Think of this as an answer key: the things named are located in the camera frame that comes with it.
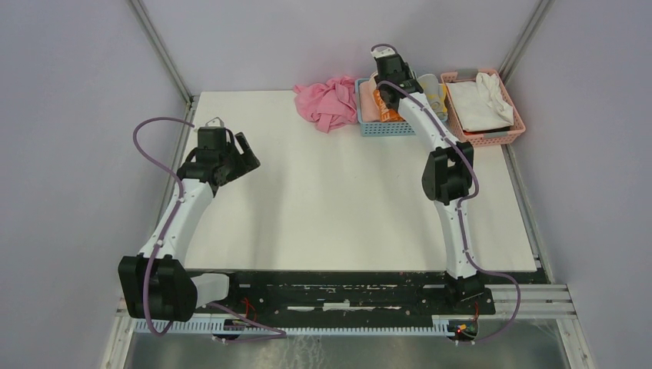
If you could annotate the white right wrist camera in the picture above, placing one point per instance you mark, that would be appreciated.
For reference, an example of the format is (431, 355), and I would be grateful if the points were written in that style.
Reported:
(383, 52)

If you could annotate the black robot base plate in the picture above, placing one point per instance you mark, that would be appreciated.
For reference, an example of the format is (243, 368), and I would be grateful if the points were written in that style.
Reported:
(352, 299)

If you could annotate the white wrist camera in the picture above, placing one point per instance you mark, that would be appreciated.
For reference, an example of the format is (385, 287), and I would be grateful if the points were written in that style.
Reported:
(383, 52)
(215, 122)

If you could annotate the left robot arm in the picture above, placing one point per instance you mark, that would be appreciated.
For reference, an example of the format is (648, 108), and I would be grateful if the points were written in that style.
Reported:
(154, 282)

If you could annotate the white folded cloth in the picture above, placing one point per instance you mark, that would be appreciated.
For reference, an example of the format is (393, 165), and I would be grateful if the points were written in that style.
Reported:
(479, 104)

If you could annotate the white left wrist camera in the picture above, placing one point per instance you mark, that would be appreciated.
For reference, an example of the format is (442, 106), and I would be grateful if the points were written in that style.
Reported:
(215, 122)

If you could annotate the blue plastic basket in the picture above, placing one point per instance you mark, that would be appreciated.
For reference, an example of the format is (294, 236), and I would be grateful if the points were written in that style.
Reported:
(378, 128)

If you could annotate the yellow grey patterned towel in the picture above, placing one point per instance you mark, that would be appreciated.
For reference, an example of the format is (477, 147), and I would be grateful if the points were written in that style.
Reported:
(435, 93)

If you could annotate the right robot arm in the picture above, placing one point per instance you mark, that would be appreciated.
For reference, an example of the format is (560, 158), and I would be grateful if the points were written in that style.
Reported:
(448, 178)

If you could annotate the crumpled pink towel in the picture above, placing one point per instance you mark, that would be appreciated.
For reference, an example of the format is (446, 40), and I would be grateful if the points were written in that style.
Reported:
(328, 105)

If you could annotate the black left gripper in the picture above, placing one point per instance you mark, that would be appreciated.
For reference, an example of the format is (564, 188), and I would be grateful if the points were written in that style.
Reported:
(246, 161)

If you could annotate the pale pink rolled towel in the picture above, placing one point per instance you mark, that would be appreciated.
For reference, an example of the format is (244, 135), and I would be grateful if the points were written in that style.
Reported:
(368, 108)

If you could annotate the orange rolled towel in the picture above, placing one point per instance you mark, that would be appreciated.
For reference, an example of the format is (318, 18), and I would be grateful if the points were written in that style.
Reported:
(386, 114)

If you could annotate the pink plastic basket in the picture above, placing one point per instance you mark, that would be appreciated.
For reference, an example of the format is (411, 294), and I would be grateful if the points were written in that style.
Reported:
(502, 136)

